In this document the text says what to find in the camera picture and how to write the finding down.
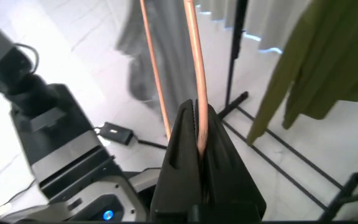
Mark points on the black clothes rack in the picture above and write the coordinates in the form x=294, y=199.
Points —
x=239, y=31

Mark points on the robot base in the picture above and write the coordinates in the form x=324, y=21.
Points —
x=73, y=155

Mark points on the pink clothes hanger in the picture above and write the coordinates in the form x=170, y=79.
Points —
x=199, y=77

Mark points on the green printed t-shirt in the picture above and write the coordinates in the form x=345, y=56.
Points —
x=322, y=62

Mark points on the black power adapter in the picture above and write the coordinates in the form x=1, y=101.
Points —
x=115, y=132

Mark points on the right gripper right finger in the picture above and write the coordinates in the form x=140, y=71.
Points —
x=235, y=186

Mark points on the white curtain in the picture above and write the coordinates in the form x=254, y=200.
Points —
x=275, y=18

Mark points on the pale grey shorts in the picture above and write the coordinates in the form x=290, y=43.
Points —
x=172, y=46

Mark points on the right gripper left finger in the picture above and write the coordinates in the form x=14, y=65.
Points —
x=179, y=180

